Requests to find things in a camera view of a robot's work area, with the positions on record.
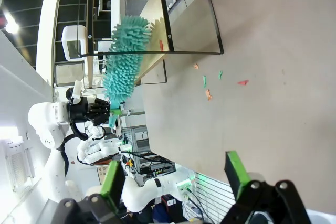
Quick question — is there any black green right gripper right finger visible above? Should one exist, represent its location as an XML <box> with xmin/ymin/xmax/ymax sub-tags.
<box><xmin>220</xmin><ymin>150</ymin><xmax>313</xmax><ymax>224</ymax></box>

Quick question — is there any white box appliance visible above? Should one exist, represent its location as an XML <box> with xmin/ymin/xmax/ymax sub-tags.
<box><xmin>61</xmin><ymin>25</ymin><xmax>88</xmax><ymax>61</ymax></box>

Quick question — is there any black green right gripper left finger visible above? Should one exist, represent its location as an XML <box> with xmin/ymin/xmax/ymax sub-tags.
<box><xmin>35</xmin><ymin>159</ymin><xmax>127</xmax><ymax>224</ymax></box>

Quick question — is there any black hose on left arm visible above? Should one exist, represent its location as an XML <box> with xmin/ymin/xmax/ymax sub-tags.
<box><xmin>59</xmin><ymin>121</ymin><xmax>89</xmax><ymax>180</ymax></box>

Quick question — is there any black electronics box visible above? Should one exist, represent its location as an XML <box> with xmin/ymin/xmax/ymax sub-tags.
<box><xmin>139</xmin><ymin>162</ymin><xmax>176</xmax><ymax>175</ymax></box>

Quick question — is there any teal microfiber duster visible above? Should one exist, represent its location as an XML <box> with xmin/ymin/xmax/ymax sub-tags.
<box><xmin>101</xmin><ymin>15</ymin><xmax>153</xmax><ymax>130</ymax></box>

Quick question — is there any slotted aluminium mounting plate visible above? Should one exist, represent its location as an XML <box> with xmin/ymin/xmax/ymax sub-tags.
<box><xmin>193</xmin><ymin>175</ymin><xmax>238</xmax><ymax>221</ymax></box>

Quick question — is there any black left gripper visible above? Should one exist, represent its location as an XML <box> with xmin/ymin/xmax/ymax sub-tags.
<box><xmin>67</xmin><ymin>95</ymin><xmax>122</xmax><ymax>127</ymax></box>

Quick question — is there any black frame wooden shelf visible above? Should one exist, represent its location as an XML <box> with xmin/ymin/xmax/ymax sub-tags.
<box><xmin>54</xmin><ymin>0</ymin><xmax>225</xmax><ymax>90</ymax></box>

